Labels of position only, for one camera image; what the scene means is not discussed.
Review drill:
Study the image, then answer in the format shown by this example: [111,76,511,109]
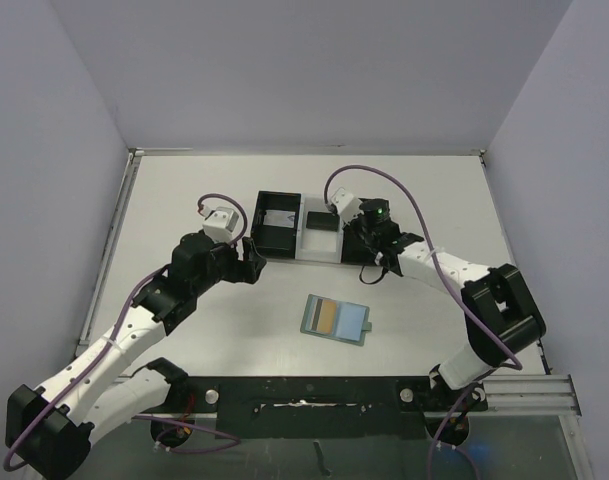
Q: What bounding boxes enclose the green leather card holder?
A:
[300,294,372,346]

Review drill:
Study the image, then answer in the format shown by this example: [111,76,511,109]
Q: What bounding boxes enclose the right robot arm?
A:
[330,192,546,390]

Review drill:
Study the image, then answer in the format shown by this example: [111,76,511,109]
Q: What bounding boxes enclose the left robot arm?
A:
[3,231,266,479]

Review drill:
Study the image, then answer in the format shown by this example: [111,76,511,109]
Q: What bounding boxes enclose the black card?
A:
[305,211,339,232]

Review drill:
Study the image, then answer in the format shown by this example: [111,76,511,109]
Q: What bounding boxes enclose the silver blue card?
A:
[263,209,297,229]

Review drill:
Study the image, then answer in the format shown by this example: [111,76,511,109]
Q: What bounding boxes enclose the black right bin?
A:
[341,198,401,266]

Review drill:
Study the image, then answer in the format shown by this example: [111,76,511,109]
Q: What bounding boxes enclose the black bin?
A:
[251,190,302,259]
[341,198,401,266]

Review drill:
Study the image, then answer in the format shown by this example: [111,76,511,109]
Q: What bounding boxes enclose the black left bin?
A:
[251,190,302,259]

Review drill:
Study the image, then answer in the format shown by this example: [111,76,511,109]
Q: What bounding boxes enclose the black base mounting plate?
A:
[128,375,485,441]

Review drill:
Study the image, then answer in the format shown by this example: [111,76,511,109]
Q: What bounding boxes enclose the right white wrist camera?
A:
[329,187,362,224]

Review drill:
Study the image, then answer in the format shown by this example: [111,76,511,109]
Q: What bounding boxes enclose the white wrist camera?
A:
[329,187,362,224]
[201,206,239,243]

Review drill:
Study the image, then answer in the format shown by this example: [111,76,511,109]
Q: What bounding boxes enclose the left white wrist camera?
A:
[201,206,239,243]

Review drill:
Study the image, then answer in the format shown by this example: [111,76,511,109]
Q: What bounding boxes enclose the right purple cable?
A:
[323,165,524,371]

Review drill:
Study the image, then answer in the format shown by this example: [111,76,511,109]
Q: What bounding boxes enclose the purple cable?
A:
[2,193,248,472]
[323,165,524,371]

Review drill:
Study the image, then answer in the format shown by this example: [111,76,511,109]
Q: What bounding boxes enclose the aluminium front rail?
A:
[42,372,583,419]

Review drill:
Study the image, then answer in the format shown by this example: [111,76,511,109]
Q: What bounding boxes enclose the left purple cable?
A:
[2,193,248,472]

